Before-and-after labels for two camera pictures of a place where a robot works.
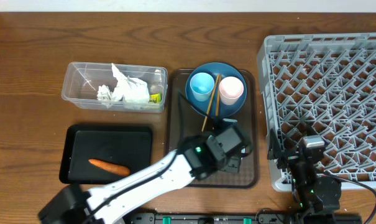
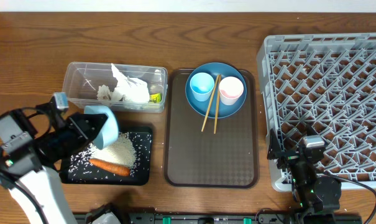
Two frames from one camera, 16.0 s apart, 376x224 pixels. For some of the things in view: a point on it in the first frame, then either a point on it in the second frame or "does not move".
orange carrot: x=115 y=169 does not move
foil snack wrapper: x=155 y=98 does not move
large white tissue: x=132 y=89 does not move
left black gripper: x=236 y=164 to x=77 y=122
